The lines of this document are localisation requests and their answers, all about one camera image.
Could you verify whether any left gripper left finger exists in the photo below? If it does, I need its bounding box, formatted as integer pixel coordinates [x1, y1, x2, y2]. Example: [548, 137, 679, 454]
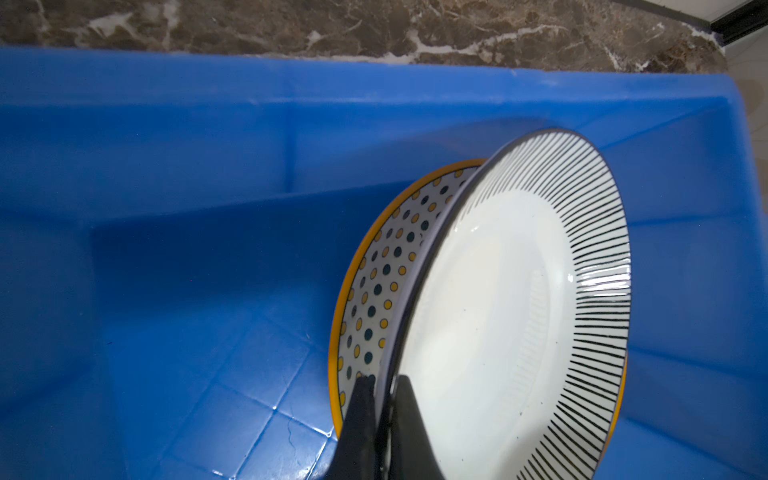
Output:
[324, 376, 377, 480]

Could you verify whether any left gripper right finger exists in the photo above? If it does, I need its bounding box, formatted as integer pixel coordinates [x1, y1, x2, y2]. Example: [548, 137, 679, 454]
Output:
[388, 375, 445, 480]

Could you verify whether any yellow rimmed polka dot plate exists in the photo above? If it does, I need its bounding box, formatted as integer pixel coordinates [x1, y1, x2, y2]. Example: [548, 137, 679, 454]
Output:
[328, 159, 629, 456]

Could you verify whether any black striped white plate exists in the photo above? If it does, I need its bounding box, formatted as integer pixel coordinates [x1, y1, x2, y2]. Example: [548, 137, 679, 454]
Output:
[376, 129, 632, 479]

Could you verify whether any blue plastic bin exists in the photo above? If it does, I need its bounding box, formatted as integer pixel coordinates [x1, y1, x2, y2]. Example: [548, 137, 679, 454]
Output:
[1, 48, 767, 479]

